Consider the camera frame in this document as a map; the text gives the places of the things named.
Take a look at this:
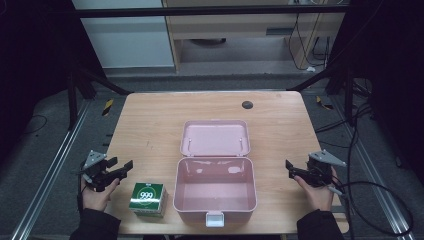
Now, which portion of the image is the black metal stand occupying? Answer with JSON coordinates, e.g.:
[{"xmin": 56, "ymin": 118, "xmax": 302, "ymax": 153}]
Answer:
[
  {"xmin": 66, "ymin": 63, "xmax": 132, "ymax": 131},
  {"xmin": 287, "ymin": 63, "xmax": 356, "ymax": 127}
]

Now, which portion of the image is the pink storage box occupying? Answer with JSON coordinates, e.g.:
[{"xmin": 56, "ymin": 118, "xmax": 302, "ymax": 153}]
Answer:
[{"xmin": 172, "ymin": 119, "xmax": 259, "ymax": 229}]

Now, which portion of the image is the yellow and black tape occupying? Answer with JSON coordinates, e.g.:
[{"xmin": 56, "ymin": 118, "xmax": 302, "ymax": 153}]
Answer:
[
  {"xmin": 315, "ymin": 95, "xmax": 334, "ymax": 111},
  {"xmin": 101, "ymin": 98, "xmax": 115, "ymax": 117}
]

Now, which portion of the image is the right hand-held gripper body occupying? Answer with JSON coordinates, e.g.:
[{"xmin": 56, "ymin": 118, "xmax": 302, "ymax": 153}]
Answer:
[{"xmin": 293, "ymin": 149, "xmax": 348, "ymax": 188}]

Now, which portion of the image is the white cabinet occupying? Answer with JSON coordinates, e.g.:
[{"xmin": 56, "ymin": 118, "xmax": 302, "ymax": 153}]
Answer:
[{"xmin": 71, "ymin": 0, "xmax": 176, "ymax": 70}]

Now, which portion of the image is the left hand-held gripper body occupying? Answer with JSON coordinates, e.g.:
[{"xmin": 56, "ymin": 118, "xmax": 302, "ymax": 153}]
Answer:
[{"xmin": 75, "ymin": 149, "xmax": 127, "ymax": 193}]

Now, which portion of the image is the aluminium rail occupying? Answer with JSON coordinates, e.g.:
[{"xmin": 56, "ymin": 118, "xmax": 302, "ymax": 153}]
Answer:
[
  {"xmin": 9, "ymin": 99, "xmax": 92, "ymax": 240},
  {"xmin": 329, "ymin": 96, "xmax": 418, "ymax": 240}
]

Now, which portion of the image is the green and white medicine box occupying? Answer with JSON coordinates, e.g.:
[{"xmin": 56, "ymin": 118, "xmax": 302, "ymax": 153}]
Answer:
[{"xmin": 128, "ymin": 182, "xmax": 169, "ymax": 218}]

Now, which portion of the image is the black cable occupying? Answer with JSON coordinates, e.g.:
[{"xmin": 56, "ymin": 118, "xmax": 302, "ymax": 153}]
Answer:
[
  {"xmin": 287, "ymin": 13, "xmax": 331, "ymax": 72},
  {"xmin": 327, "ymin": 109, "xmax": 415, "ymax": 238}
]

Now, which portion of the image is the person's left hand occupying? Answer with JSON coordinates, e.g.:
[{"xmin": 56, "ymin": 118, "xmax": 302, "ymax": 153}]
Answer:
[{"xmin": 80, "ymin": 176, "xmax": 120, "ymax": 212}]

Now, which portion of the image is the wooden desk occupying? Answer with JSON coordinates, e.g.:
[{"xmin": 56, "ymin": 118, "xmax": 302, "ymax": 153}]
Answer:
[{"xmin": 101, "ymin": 90, "xmax": 350, "ymax": 236}]

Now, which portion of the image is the person's right hand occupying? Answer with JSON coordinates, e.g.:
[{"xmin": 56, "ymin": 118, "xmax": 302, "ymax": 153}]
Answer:
[{"xmin": 293, "ymin": 166, "xmax": 340, "ymax": 212}]

